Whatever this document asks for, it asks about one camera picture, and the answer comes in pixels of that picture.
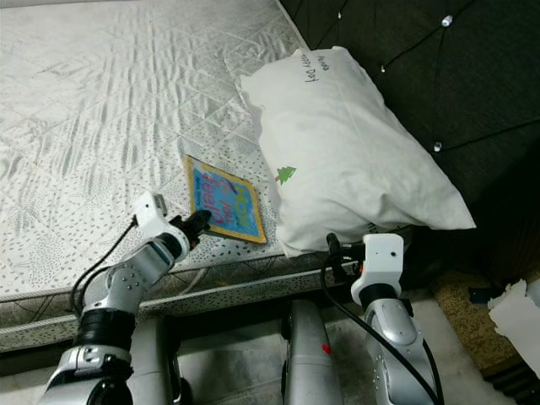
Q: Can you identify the colourful book yellow border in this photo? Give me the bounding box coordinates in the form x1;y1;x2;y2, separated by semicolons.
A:
186;154;268;244

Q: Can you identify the white pillow tree print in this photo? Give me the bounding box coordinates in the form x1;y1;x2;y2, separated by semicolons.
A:
238;46;478;257

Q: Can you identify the dark bed base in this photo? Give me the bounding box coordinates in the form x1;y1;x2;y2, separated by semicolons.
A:
0;283;355;372

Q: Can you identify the silver robot right leg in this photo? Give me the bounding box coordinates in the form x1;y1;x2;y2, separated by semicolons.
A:
280;298;357;405

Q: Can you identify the grey patterned mattress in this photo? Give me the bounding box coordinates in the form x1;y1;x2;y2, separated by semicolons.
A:
0;0;381;351

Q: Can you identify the white paper bag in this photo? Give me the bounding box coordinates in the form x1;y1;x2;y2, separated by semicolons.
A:
487;278;540;355

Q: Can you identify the black tufted headboard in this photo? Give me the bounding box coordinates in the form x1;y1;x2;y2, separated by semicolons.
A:
278;0;540;279

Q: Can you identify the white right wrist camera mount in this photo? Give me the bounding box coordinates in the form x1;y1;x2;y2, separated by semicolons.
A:
359;234;406;288

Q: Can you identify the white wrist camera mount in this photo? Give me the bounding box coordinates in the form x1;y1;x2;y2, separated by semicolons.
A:
133;192;186;250
359;234;406;288

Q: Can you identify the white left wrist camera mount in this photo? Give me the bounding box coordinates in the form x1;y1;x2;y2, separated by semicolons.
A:
133;192;186;250

